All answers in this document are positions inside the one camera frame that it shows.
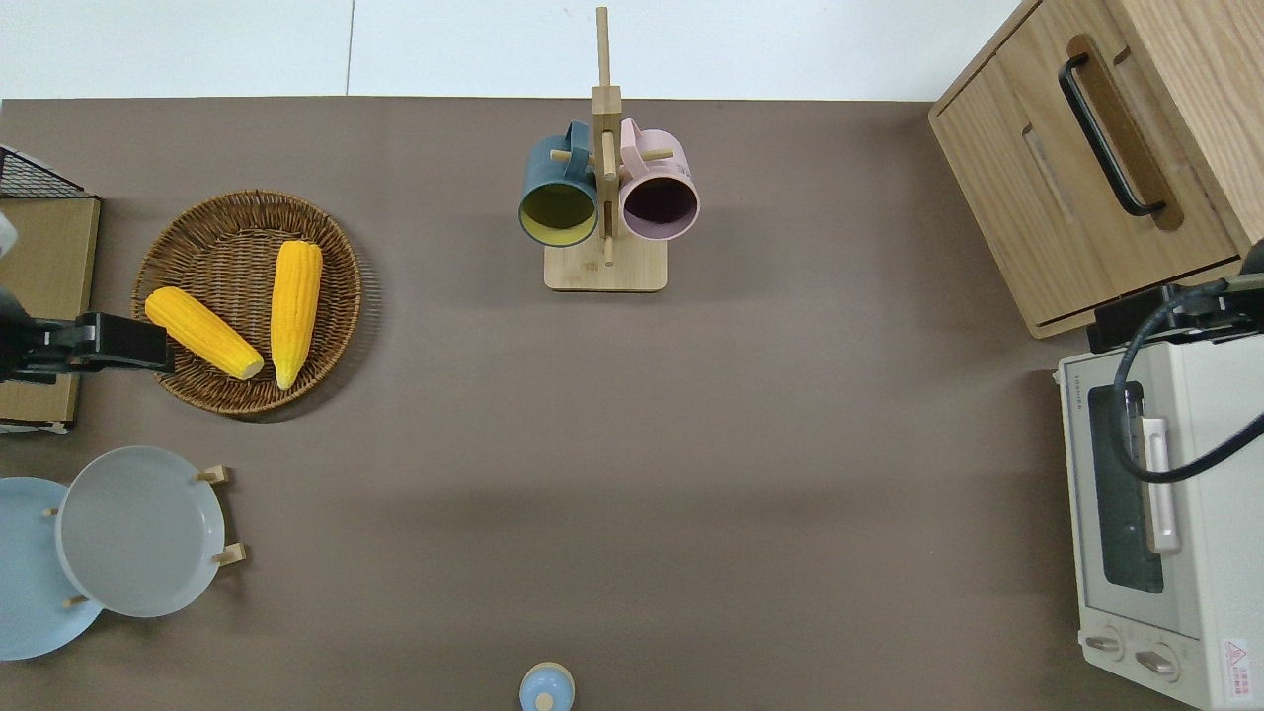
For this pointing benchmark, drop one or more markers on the light blue plate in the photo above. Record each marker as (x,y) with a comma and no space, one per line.
(25,592)

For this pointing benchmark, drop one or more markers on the dark teal mug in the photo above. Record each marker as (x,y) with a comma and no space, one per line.
(543,163)

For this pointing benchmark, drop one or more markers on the grey plate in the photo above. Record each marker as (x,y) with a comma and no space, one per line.
(138,533)

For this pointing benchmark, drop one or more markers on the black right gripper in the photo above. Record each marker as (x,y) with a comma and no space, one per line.
(1249,296)

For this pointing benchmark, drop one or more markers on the brown wicker basket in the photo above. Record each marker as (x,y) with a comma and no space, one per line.
(227,247)

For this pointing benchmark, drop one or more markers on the brown table mat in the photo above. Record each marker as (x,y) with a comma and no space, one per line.
(592,444)

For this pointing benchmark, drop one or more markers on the wooden drawer cabinet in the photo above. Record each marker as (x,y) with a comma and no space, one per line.
(1037,197)

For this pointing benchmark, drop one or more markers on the yellow corn cob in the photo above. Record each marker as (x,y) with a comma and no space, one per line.
(296,306)
(202,331)

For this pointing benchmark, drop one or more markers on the white toaster oven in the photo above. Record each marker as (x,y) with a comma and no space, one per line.
(1215,553)

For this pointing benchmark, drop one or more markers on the pink mug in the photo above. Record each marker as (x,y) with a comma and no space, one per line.
(676,173)

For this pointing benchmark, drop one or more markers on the wooden mug tree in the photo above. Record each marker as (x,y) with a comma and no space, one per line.
(604,267)

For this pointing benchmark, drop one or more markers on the red triangle warning sticker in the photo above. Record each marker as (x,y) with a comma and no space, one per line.
(1235,660)

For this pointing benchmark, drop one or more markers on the wooden plate rack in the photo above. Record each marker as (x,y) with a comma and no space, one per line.
(219,474)

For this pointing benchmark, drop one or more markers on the small blue round jar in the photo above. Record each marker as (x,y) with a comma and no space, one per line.
(546,686)

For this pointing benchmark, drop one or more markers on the oven control knob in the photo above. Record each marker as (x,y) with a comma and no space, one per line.
(1104,644)
(1155,660)

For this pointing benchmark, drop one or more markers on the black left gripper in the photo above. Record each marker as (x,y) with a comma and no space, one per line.
(20,341)

